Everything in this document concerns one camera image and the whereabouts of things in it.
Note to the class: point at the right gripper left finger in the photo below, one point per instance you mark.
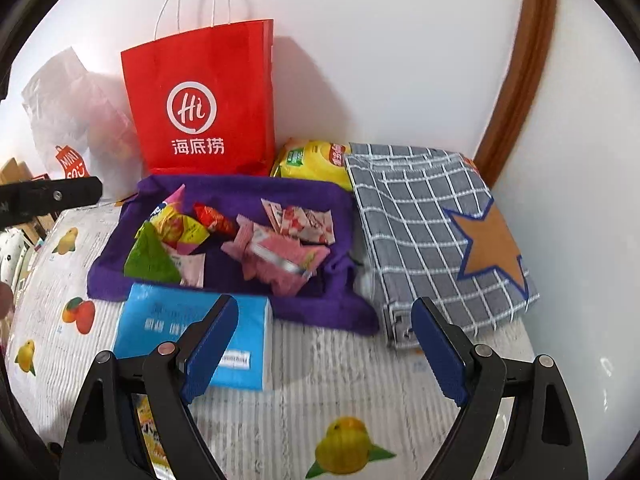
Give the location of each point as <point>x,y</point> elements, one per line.
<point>104,439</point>

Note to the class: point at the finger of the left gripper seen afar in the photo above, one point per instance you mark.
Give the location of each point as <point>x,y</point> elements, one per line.
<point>73,193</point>

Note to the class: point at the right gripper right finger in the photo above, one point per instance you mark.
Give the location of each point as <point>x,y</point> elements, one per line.
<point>543,439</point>

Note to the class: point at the green snack packet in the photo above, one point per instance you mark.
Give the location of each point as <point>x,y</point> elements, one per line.
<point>148,259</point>

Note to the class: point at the yellow pink snack packet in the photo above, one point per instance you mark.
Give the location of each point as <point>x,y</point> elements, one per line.
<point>174,227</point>

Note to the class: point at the red snack packet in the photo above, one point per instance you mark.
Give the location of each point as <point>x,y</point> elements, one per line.
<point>215,223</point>

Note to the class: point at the pink chips bag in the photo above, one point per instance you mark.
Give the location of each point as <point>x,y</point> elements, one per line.
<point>274,259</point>

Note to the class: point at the white strawberry jelly packet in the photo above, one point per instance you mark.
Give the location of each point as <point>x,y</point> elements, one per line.
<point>307,225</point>

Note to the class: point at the left hand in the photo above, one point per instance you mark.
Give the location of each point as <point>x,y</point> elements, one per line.
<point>6,300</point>

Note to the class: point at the yellow cartoon snack packet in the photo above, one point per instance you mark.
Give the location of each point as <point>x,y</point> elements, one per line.
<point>151,438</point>

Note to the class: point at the white Miniso plastic bag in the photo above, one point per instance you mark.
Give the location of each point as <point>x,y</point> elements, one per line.
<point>78,132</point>

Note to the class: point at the blue tissue pack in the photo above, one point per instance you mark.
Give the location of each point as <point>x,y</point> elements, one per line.
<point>154,314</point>

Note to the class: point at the red paper Hi bag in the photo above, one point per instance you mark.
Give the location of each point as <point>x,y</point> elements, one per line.
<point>202,101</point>

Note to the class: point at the grey checked star cloth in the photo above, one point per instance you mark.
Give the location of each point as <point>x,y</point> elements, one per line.
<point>434,230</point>

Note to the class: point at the purple towel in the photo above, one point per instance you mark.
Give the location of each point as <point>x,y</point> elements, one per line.
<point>326,300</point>

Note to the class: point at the yellow chips bag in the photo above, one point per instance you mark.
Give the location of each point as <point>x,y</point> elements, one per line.
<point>313,160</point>

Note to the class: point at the brown wooden door frame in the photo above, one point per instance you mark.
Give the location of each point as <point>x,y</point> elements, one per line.
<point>518,90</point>

